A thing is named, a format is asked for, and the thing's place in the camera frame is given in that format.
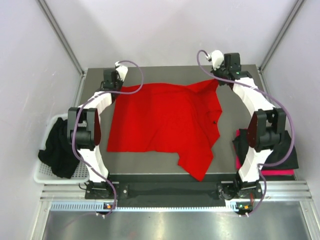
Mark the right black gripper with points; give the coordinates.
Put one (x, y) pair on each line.
(215, 72)

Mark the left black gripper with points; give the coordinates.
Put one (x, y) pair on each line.
(120, 82)

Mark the red t shirt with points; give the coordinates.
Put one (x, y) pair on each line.
(169, 118)

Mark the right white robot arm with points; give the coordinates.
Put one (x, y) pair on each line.
(267, 125)

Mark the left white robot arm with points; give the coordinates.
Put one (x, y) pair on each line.
(84, 122)

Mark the black t shirt in basket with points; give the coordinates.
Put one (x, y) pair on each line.
(58, 153)

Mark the folded pink t shirt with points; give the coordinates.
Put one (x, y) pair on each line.
(275, 172)

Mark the folded black t shirt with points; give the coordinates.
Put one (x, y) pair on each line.
(241, 148)

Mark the white plastic basket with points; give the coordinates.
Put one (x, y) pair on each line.
(43, 173)

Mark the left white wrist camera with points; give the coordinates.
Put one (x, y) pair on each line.
(121, 70)

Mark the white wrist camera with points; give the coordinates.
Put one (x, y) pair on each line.
(216, 58)
(121, 70)

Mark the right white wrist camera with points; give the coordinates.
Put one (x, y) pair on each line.
(216, 58)

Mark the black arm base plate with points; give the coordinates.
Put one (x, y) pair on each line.
(170, 190)

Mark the white slotted cable duct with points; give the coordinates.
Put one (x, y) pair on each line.
(99, 206)

